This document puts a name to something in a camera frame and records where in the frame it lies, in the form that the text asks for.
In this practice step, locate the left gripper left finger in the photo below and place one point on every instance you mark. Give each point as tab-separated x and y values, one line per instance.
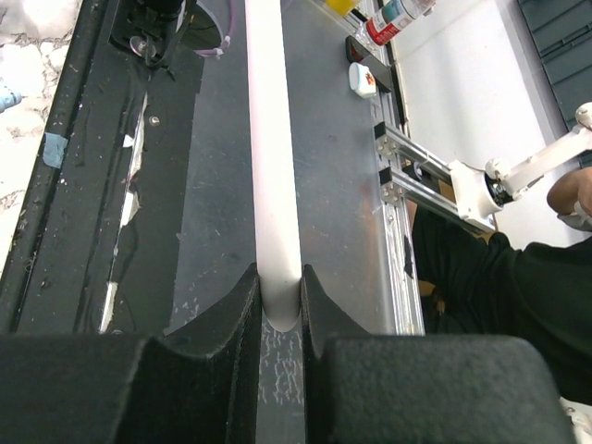
198	384

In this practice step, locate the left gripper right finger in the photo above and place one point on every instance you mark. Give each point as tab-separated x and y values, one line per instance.
366	388

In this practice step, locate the white toothbrush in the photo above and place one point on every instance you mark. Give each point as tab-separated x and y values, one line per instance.
277	236

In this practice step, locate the light blue toothbrush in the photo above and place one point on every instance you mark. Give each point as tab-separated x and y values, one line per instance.
9	96

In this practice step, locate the person in black shirt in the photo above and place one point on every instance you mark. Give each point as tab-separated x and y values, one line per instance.
541	294

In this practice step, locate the blue tape piece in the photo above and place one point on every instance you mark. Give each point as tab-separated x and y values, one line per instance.
54	147

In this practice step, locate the small white box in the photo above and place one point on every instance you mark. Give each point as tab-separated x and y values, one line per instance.
362	82

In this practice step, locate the red white spray bottle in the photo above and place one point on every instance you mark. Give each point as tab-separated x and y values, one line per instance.
393	17

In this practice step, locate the yellow tape roll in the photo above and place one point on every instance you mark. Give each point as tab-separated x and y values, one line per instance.
342	7

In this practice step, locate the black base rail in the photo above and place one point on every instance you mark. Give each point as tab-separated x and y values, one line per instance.
96	245

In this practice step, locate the aluminium frame rail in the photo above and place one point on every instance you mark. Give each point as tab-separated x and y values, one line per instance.
401	162

